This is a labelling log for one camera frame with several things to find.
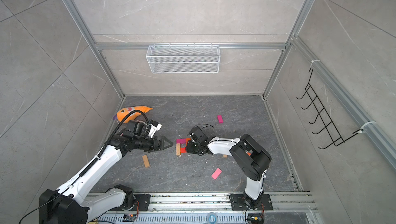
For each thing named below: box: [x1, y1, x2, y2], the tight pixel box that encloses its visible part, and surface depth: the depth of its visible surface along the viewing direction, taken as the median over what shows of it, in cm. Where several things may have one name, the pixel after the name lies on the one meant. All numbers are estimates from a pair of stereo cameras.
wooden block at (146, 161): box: [142, 154, 151, 168], surface depth 87 cm
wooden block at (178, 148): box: [175, 143, 181, 156], surface depth 92 cm
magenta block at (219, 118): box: [217, 115, 224, 124], surface depth 107 cm
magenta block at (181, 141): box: [176, 138, 187, 144], surface depth 97 cm
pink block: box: [210, 167, 223, 180], surface depth 83 cm
